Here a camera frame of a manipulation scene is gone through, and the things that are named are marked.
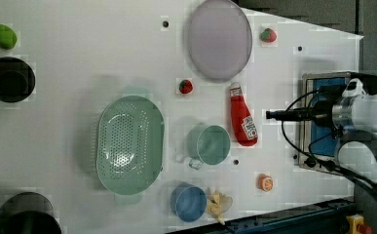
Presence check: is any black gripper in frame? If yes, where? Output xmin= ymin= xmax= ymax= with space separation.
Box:
xmin=266 ymin=85 xmax=344 ymax=128

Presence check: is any red plush ketchup bottle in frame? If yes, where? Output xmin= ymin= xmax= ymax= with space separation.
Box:
xmin=229 ymin=82 xmax=258 ymax=146

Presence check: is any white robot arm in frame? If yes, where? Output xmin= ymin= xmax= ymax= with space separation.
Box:
xmin=266 ymin=78 xmax=377 ymax=200

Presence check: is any green plastic strainer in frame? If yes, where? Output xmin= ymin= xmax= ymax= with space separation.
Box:
xmin=95 ymin=96 xmax=165 ymax=195

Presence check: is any large plush strawberry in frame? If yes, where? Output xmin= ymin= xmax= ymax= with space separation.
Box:
xmin=260 ymin=28 xmax=277 ymax=43

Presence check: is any green metal mug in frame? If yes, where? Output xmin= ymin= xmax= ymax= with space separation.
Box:
xmin=187 ymin=125 xmax=231 ymax=170

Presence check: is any lavender oval plate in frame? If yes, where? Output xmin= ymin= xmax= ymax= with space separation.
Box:
xmin=187 ymin=0 xmax=253 ymax=80

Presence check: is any small plush strawberry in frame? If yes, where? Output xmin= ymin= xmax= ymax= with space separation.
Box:
xmin=178 ymin=80 xmax=193 ymax=95

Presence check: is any beige plush garlic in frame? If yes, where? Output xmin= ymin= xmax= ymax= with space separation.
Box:
xmin=206 ymin=188 xmax=233 ymax=225

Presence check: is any yellow red emergency button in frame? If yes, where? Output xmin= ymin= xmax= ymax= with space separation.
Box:
xmin=346 ymin=214 xmax=373 ymax=234

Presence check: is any blue cup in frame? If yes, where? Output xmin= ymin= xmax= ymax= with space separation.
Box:
xmin=170 ymin=182 xmax=207 ymax=222

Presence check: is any black utensil holder cup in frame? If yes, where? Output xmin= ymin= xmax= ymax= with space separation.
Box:
xmin=0 ymin=192 xmax=62 ymax=234

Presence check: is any black round container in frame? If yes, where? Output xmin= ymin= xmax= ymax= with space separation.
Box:
xmin=0 ymin=57 xmax=36 ymax=103

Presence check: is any green plush avocado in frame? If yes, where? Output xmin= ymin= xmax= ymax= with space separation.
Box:
xmin=0 ymin=24 xmax=18 ymax=50

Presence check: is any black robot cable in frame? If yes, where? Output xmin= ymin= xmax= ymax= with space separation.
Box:
xmin=281 ymin=89 xmax=377 ymax=203

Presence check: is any blue metal frame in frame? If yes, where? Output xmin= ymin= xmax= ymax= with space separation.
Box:
xmin=167 ymin=199 xmax=356 ymax=234

